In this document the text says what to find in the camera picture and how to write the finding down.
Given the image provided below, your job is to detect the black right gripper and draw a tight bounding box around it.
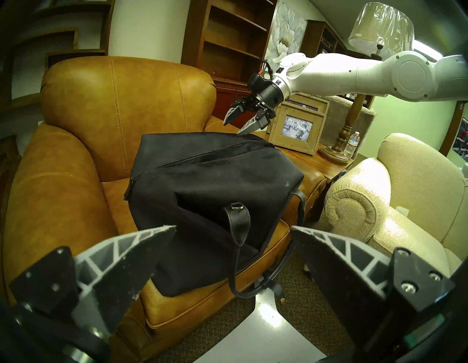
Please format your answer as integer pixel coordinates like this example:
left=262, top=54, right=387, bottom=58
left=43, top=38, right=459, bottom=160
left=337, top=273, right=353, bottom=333
left=223, top=84, right=286, bottom=135

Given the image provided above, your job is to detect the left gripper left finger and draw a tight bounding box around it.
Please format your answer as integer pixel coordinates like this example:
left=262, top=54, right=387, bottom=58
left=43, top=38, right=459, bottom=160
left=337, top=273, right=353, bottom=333
left=9, top=225, right=177, bottom=339

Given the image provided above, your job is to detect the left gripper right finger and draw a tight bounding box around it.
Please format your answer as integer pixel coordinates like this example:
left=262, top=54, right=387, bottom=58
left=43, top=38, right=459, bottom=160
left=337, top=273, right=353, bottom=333
left=290, top=226, right=456, bottom=348

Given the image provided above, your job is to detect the black zipper bag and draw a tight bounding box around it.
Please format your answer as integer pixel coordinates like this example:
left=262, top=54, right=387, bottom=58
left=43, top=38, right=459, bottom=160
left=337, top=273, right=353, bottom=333
left=124, top=132, right=307, bottom=299

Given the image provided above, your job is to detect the cherry wood bookcase with cabinet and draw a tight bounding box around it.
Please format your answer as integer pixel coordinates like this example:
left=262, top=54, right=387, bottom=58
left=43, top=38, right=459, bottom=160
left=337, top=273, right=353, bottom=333
left=180, top=0, right=279, bottom=121

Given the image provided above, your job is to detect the wooden side table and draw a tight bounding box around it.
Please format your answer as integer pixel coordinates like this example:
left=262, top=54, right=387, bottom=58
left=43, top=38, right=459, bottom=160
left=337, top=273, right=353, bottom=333
left=252, top=131, right=355, bottom=183

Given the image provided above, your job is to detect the grey upholstered chair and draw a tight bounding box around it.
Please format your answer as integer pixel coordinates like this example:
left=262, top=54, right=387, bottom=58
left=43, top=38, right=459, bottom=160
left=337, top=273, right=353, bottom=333
left=322, top=96, right=377, bottom=158

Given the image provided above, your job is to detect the white flower painting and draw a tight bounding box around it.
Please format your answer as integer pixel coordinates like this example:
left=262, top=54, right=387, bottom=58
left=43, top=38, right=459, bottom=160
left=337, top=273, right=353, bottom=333
left=264, top=2, right=307, bottom=72

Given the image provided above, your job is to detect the clear plastic water bottle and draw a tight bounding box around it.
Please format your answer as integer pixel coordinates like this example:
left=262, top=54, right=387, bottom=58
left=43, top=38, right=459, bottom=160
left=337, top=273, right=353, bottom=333
left=344, top=132, right=361, bottom=160

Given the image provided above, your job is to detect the dark bookcase with ornaments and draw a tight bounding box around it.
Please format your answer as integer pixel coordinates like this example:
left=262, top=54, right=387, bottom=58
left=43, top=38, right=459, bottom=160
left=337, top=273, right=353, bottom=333
left=300, top=20, right=375, bottom=108

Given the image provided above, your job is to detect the cream fabric sofa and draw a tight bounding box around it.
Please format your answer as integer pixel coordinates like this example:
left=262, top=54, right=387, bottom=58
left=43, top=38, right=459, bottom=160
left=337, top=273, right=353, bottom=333
left=325, top=133, right=468, bottom=275

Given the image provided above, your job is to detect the tan leather armchair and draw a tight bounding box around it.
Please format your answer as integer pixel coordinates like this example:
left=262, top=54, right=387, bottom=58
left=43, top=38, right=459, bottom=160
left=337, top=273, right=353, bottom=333
left=0, top=56, right=328, bottom=363

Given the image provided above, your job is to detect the wooden table lamp beige shade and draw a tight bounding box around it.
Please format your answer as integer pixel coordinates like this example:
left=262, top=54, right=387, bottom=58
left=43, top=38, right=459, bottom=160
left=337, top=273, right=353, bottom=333
left=318, top=2, right=415, bottom=164

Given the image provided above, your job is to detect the ceiling light fixture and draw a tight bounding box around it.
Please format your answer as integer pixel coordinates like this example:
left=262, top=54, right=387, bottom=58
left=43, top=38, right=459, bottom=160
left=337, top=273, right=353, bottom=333
left=413, top=40, right=443, bottom=61

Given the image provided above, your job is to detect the asymmetric wooden shelf unit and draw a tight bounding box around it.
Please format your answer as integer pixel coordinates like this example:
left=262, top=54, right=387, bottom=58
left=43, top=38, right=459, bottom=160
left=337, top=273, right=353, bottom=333
left=0, top=0, right=116, bottom=110

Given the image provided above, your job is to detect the small wooden photo frame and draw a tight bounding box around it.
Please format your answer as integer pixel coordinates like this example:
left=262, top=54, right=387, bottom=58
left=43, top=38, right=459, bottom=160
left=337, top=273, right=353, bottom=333
left=268, top=102, right=326, bottom=156

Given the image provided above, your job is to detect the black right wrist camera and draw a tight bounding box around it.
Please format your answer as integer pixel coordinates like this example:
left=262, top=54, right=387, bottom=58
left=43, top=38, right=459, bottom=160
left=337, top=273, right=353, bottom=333
left=249, top=72, right=273, bottom=91

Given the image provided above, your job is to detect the large wooden photo frame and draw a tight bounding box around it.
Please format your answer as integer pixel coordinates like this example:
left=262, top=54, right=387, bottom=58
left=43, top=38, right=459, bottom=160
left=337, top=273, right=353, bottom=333
left=285, top=92, right=329, bottom=114

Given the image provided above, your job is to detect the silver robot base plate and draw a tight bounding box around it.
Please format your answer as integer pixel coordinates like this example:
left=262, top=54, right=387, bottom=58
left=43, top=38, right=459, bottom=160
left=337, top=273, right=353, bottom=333
left=194, top=291, right=328, bottom=363

